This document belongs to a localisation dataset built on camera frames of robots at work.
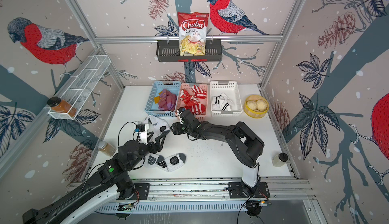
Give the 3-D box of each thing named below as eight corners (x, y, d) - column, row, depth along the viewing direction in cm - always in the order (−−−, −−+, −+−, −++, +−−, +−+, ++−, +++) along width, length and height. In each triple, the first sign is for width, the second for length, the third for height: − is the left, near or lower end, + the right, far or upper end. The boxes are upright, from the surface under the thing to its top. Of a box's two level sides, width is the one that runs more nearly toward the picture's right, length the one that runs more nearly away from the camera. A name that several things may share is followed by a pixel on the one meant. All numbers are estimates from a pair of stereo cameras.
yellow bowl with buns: (244, 118, 105) (247, 112, 99) (241, 101, 114) (243, 95, 108) (268, 118, 105) (272, 112, 99) (262, 101, 114) (265, 95, 108)
